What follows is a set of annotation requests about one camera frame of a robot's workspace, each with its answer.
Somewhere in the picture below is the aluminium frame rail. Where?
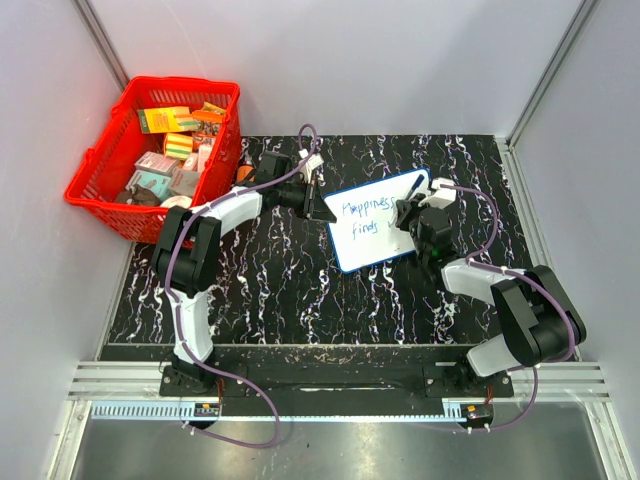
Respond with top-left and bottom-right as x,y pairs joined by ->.
67,362 -> 610,423

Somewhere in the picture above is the white tape roll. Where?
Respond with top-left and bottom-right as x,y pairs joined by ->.
161,195 -> 192,209

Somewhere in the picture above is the orange snack packet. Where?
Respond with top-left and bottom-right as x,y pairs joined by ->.
192,102 -> 226,136

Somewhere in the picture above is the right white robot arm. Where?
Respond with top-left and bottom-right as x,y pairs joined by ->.
395,194 -> 587,396

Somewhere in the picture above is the teal white box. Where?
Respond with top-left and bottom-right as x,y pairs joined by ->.
125,170 -> 171,202

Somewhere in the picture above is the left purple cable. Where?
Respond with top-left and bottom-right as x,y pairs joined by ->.
164,123 -> 319,448

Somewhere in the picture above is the yellow green box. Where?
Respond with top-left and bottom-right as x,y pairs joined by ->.
137,106 -> 193,134

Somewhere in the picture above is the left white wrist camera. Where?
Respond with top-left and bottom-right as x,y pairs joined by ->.
298,149 -> 324,183

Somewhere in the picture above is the striped yellow sponge pack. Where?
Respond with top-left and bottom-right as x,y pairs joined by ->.
163,133 -> 194,159

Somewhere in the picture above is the orange pump bottle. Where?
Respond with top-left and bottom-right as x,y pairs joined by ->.
236,155 -> 255,183

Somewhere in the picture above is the red plastic shopping basket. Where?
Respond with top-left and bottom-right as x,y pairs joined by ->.
64,76 -> 242,244

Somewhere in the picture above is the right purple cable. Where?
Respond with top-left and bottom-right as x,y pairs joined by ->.
442,184 -> 579,432

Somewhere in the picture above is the pink white box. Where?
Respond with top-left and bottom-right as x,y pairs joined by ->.
134,151 -> 180,177

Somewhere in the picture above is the blue-framed whiteboard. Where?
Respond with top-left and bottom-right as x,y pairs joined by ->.
325,168 -> 430,273

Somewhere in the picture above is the purple cable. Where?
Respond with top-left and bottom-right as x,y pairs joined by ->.
442,184 -> 579,432
164,123 -> 319,448

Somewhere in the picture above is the white marker with blue cap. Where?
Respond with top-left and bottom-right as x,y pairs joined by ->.
404,174 -> 425,201

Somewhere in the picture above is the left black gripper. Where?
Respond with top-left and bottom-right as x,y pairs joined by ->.
276,180 -> 336,225

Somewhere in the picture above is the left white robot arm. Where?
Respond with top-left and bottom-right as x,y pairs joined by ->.
152,149 -> 337,396

